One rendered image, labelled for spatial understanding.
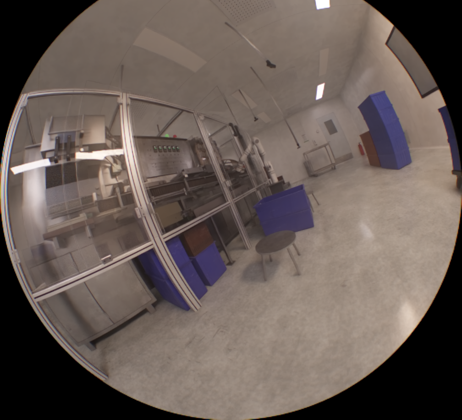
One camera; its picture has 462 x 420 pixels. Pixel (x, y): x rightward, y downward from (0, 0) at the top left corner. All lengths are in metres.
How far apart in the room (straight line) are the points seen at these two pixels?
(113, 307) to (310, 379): 1.17
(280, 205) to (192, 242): 0.94
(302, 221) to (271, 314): 1.03
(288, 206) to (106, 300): 1.81
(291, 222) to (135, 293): 1.59
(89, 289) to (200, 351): 0.79
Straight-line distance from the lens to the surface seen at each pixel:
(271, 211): 1.57
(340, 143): 6.52
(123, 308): 1.26
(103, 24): 2.09
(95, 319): 1.29
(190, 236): 1.14
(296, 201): 1.50
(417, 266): 1.00
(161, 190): 1.27
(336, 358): 0.71
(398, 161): 2.80
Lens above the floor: 0.69
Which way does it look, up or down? level
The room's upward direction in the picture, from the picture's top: 22 degrees counter-clockwise
